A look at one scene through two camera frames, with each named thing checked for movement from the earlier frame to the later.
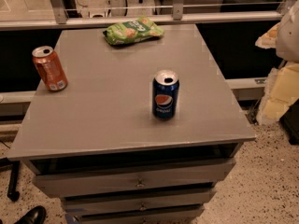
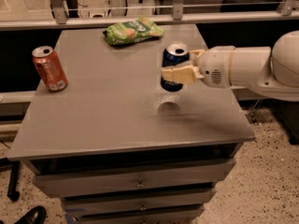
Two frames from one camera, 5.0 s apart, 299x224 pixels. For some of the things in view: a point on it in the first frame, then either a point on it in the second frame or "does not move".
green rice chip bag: (136, 29) does not move
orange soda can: (49, 68) does not move
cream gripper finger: (268, 40) → (195, 53)
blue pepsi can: (165, 91) → (175, 53)
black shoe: (35, 216) does not move
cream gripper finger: (281, 91) → (183, 75)
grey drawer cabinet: (97, 146) does not move
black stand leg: (12, 194) does not move
